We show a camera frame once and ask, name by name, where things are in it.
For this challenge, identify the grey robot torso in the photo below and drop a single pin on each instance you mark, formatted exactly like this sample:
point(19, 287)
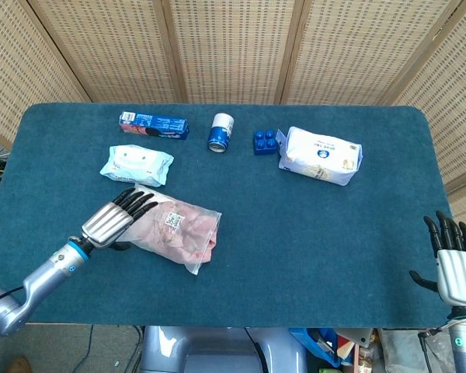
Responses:
point(217, 349)

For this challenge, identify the light blue wet wipes pack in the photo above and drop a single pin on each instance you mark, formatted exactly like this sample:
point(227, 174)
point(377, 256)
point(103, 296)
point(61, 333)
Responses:
point(138, 163)

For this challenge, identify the blue and white can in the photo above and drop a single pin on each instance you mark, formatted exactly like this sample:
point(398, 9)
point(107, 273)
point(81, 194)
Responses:
point(220, 134)

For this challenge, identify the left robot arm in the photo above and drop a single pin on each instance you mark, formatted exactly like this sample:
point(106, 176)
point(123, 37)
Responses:
point(42, 277)

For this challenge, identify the brown shoe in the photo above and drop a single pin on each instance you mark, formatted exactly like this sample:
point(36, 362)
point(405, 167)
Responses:
point(19, 366)

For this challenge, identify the wicker folding screen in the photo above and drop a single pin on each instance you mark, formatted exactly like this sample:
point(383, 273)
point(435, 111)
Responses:
point(233, 46)

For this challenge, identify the pink clothes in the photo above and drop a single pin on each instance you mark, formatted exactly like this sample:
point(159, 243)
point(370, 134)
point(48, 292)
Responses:
point(186, 239)

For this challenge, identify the blue building block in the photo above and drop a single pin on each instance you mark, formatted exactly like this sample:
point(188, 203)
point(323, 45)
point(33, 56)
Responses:
point(265, 143)

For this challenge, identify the translucent white zip bag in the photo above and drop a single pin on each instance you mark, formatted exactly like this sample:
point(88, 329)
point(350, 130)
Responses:
point(202, 217)

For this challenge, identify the blue storage bin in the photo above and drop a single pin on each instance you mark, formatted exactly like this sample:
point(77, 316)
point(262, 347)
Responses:
point(318, 346)

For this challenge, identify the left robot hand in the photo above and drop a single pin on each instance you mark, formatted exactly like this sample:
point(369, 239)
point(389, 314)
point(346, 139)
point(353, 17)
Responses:
point(106, 224)

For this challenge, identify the white flour package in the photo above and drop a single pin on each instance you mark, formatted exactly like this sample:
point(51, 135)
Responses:
point(320, 155)

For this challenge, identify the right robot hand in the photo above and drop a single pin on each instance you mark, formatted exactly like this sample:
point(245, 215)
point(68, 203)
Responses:
point(456, 268)

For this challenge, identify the blue cookie box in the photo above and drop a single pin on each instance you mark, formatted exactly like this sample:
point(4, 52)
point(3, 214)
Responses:
point(155, 126)

